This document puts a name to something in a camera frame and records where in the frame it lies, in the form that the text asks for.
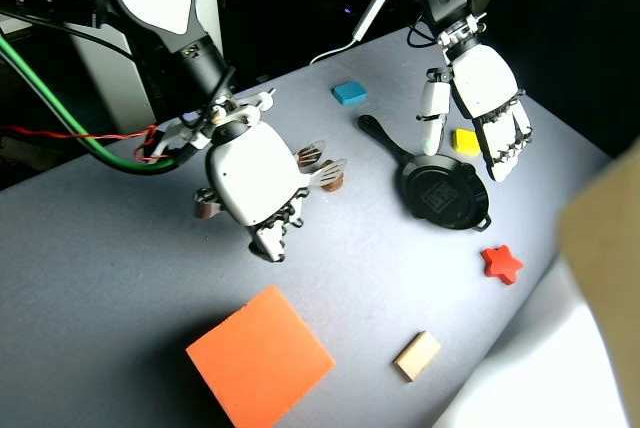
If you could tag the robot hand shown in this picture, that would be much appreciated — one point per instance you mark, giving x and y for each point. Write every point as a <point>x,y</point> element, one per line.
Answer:
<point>482,80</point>
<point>250,173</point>

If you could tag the brown chocolate-like block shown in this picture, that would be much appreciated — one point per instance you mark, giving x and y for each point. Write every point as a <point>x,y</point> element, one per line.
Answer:
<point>334,186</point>

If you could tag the black skillet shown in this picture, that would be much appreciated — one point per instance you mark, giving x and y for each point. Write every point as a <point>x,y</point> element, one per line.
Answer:
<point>440,198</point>

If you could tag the yellow block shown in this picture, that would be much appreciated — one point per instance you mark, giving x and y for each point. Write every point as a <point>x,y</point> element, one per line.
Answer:
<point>465,143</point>

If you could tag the blue block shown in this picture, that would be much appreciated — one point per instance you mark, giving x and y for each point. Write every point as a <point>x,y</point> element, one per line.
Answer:
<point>349,93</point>

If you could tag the red star block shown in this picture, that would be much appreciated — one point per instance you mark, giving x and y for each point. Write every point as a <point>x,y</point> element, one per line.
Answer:
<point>502,264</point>

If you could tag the orange box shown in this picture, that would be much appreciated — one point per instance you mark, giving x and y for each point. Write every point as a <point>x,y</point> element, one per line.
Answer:
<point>260,358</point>

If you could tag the blurred tan board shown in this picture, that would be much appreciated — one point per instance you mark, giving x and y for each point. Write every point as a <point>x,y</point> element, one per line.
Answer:
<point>610,228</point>

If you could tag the grey table cloth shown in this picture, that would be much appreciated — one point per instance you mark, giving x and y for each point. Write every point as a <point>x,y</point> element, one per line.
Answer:
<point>400,298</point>

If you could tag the tan wooden block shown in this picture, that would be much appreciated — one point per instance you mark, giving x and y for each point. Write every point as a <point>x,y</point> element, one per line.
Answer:
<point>417,355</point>

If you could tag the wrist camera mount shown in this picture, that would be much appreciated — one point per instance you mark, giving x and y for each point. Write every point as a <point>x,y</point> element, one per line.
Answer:
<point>175,140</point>

